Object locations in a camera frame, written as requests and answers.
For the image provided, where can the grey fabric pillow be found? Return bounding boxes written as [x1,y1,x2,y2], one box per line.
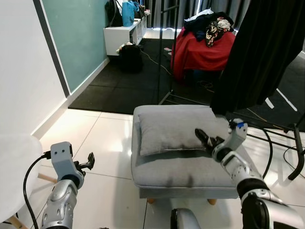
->
[138,110,230,157]

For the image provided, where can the white chair with wooden legs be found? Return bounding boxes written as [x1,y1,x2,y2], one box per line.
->
[0,135,44,229]

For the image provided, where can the grey upholstered ottoman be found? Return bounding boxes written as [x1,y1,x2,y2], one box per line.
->
[132,104,262,206]

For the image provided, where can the black floor mat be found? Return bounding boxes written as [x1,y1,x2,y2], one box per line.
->
[68,37,305,132]

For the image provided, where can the silver robot leg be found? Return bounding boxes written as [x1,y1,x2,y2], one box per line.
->
[170,208,202,229]

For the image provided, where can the black metal rack base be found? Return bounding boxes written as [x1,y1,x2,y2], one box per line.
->
[245,114,305,181]

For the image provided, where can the red cloth covered table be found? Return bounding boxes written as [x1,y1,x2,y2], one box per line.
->
[170,27,237,83]

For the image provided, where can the black metal stand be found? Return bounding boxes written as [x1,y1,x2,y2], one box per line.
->
[156,0,216,106]

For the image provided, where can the black curtain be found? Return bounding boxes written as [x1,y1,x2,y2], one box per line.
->
[210,0,305,118]

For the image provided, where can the black backpack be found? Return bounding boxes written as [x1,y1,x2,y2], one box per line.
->
[119,43,144,74]

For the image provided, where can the pile of dark clothes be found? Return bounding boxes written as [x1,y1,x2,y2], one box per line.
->
[183,9,235,48]

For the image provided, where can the white low shelf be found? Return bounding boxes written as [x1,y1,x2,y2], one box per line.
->
[103,18,148,57]

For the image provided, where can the blue bag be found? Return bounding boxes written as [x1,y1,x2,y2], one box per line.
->
[122,0,136,28]

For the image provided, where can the black bag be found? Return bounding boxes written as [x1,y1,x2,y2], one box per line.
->
[104,0,123,27]

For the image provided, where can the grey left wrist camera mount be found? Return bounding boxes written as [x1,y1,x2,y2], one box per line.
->
[50,141,78,178]

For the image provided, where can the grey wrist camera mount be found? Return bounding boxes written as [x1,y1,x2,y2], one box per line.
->
[50,141,78,178]
[227,119,249,152]

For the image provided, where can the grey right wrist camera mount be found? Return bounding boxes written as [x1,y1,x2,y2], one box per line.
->
[227,119,249,152]

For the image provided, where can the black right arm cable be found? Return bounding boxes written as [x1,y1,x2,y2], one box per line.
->
[257,128,274,181]

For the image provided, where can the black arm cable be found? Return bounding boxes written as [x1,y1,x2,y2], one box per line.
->
[257,128,274,181]
[23,151,52,226]

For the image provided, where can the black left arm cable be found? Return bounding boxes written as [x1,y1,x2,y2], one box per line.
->
[23,151,52,226]

